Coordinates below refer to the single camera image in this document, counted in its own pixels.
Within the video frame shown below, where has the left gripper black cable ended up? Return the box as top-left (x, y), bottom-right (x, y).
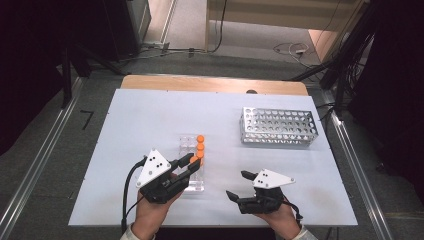
top-left (121, 155), bottom-right (148, 235)

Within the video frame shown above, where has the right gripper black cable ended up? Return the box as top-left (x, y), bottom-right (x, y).
top-left (282, 195), bottom-right (304, 223)

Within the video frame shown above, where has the black cabinet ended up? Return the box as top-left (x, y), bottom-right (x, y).
top-left (101, 0), bottom-right (152, 63)

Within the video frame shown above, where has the hanging black cable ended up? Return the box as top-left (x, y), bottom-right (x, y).
top-left (208, 0), bottom-right (229, 54)

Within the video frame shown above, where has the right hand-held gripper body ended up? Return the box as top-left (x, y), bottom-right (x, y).
top-left (238, 168), bottom-right (296, 215)

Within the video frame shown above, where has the black curtain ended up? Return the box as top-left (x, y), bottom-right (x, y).
top-left (0, 0), bottom-right (111, 156)
top-left (348, 0), bottom-right (424, 196)

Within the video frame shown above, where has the perforated metal tube rack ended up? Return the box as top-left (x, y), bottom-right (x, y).
top-left (239, 106), bottom-right (319, 147)

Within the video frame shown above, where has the light brown panel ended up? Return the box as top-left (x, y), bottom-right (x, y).
top-left (308, 29), bottom-right (342, 63)

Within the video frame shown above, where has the grey power strip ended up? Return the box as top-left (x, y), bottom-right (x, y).
top-left (142, 40), bottom-right (171, 52)

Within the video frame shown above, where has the clear acrylic tube rack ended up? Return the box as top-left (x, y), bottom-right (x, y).
top-left (179, 134), bottom-right (206, 193)

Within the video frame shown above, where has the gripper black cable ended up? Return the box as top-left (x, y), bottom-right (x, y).
top-left (282, 195), bottom-right (304, 223)
top-left (121, 155), bottom-right (148, 235)

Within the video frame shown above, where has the white floor cable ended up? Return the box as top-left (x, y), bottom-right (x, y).
top-left (273, 42), bottom-right (312, 65)

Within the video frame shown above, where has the beige table frame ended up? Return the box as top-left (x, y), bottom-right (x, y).
top-left (204, 0), bottom-right (368, 52)

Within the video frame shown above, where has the metal floor rail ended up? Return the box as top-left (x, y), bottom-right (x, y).
top-left (320, 89), bottom-right (394, 240)
top-left (0, 76), bottom-right (84, 240)

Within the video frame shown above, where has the black metal stand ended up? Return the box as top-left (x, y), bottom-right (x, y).
top-left (59, 42), bottom-right (128, 110)
top-left (289, 0), bottom-right (379, 118)

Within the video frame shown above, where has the person's left hand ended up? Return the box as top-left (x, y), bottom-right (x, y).
top-left (133, 188), bottom-right (184, 240)

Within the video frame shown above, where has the person's right hand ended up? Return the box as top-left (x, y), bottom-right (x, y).
top-left (255, 200), bottom-right (304, 240)

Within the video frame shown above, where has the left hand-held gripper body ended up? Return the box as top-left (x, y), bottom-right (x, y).
top-left (135, 148), bottom-right (191, 205)

